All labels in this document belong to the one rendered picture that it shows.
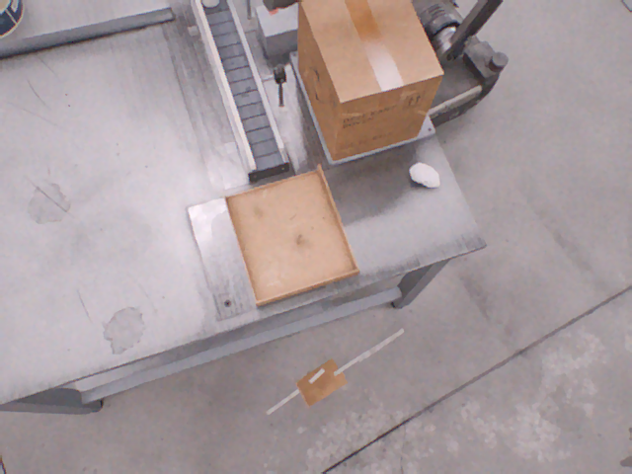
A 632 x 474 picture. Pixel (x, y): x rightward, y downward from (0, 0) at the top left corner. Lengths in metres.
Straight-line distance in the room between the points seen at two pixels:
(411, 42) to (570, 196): 1.45
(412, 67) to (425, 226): 0.40
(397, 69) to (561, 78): 1.70
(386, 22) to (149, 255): 0.78
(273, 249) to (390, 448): 1.05
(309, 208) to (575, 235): 1.42
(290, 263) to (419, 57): 0.56
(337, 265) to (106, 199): 0.60
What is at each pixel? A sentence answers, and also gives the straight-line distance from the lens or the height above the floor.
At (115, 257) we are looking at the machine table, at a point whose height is 0.83.
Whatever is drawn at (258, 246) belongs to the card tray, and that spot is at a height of 0.83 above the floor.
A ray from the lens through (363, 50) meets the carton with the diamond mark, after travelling 1.26.
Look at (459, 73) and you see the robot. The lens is 2.40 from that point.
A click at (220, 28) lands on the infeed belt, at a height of 0.88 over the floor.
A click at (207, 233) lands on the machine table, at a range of 1.36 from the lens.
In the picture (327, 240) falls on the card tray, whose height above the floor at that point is 0.83.
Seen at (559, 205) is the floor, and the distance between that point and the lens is 2.53.
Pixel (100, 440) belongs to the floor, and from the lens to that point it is 2.21.
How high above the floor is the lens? 2.09
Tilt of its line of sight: 71 degrees down
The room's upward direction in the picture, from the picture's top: 7 degrees clockwise
